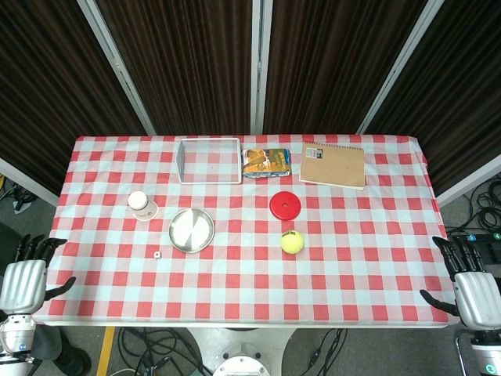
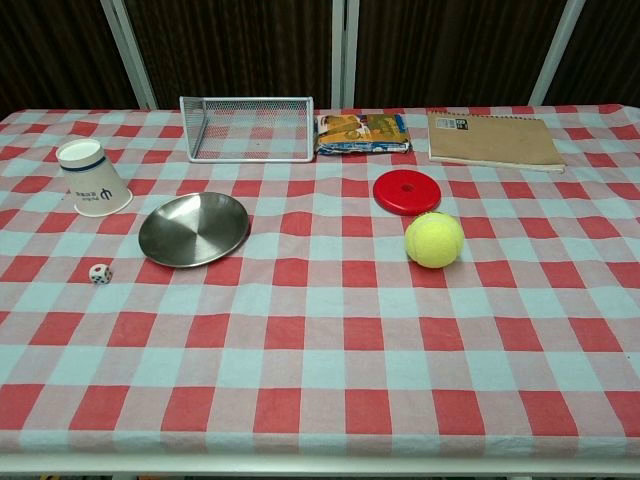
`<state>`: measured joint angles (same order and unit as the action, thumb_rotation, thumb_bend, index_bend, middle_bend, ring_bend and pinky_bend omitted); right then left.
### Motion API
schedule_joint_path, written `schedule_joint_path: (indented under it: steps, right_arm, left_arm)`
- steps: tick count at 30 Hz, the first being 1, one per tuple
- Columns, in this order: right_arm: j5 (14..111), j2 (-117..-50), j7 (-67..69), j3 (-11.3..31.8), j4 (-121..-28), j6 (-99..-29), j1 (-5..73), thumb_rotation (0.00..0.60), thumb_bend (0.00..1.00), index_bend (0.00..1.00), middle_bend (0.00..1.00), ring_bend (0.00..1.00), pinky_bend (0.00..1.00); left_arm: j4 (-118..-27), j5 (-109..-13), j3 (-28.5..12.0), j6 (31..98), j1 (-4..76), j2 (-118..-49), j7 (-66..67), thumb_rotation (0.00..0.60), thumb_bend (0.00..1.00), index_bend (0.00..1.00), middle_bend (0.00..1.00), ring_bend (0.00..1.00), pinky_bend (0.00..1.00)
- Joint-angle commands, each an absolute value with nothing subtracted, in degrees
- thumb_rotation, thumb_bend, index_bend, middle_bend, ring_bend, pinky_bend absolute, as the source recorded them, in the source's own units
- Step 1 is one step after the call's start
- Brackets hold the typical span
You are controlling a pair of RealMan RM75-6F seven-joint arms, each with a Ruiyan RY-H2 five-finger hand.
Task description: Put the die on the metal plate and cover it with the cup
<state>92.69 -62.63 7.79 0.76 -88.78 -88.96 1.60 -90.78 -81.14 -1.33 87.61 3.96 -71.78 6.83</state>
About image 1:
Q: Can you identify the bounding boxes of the black shoes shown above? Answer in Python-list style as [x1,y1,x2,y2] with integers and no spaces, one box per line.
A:
[31,325,93,376]

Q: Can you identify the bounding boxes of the silver metal plate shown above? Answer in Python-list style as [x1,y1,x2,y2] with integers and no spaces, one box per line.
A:
[168,208,217,254]

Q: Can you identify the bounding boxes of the yellow tennis ball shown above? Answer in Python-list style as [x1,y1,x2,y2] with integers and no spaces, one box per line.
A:
[279,230,305,255]

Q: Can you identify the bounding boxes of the red plastic disc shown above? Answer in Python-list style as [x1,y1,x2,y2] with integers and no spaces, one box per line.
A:
[269,191,303,220]

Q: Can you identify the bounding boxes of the dark brown pleated curtain panel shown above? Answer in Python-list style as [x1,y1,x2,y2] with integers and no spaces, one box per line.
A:
[0,0,148,195]
[366,0,501,197]
[96,0,256,137]
[262,0,431,136]

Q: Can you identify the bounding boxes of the brown spiral notebook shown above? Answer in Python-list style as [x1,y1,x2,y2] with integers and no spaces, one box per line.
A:
[298,141,367,192]

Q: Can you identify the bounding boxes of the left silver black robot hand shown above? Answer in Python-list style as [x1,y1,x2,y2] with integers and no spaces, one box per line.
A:
[0,233,77,316]

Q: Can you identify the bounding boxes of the yellow blue snack packet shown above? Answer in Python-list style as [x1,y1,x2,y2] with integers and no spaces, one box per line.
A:
[241,147,293,179]

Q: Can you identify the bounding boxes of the black power strip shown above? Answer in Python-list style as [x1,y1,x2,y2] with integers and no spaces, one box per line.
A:
[447,230,501,254]

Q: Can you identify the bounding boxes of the white partition frame rail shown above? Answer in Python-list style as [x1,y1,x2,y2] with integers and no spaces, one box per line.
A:
[0,156,60,208]
[435,154,501,208]

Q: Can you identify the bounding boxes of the white partition frame post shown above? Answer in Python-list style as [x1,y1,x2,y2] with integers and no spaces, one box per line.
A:
[249,0,274,136]
[77,0,158,137]
[355,0,446,136]

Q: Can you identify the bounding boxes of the white paper cup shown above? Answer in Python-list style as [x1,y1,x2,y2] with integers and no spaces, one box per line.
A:
[127,190,159,222]

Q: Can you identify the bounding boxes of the white wire mesh basket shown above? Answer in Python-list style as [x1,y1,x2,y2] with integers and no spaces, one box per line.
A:
[175,136,243,185]

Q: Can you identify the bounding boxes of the red white checkered tablecloth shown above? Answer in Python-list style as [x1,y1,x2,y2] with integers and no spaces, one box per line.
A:
[30,135,461,328]

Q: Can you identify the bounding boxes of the black floor cable bundle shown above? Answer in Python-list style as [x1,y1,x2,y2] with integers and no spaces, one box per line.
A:
[287,327,349,376]
[115,327,214,376]
[445,182,501,236]

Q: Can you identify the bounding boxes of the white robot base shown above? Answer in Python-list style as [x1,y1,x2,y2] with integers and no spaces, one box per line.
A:
[183,327,298,376]

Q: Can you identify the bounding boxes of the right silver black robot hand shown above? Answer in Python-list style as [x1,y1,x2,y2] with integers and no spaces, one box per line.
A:
[419,234,501,330]

